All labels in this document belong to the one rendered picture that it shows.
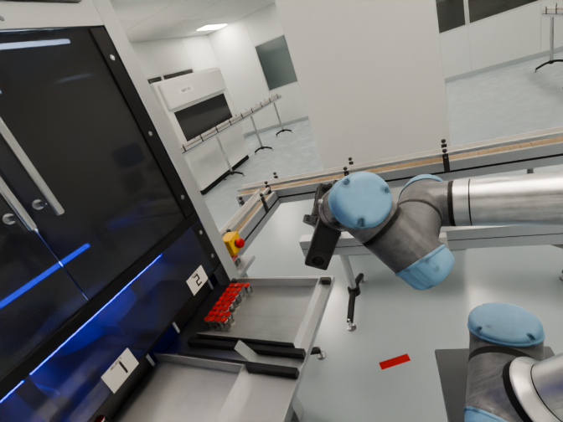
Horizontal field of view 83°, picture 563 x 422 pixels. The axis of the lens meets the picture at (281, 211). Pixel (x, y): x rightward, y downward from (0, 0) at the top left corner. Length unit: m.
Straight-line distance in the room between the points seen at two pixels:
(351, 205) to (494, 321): 0.41
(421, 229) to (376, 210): 0.08
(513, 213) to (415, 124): 1.71
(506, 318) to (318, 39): 1.85
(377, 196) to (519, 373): 0.35
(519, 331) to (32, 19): 1.17
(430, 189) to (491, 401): 0.33
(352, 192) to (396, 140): 1.85
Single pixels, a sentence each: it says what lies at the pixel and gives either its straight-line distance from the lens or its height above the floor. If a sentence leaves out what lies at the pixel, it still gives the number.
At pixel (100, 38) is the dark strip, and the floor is 1.77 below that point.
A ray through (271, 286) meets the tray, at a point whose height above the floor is 0.88.
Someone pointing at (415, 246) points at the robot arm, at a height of 1.29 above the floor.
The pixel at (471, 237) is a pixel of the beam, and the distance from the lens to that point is 1.87.
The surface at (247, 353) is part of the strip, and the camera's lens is 0.95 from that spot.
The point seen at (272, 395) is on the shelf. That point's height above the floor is 0.88.
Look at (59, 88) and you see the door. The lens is 0.97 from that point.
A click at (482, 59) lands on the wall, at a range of 8.81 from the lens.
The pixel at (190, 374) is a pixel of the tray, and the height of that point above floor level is 0.88.
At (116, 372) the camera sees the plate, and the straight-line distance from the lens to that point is 0.97.
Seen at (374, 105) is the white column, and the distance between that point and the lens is 2.20.
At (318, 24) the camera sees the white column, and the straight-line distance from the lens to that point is 2.22.
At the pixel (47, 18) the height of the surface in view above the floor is 1.82.
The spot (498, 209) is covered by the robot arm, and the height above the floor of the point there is 1.27.
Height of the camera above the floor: 1.55
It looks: 23 degrees down
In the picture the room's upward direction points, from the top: 20 degrees counter-clockwise
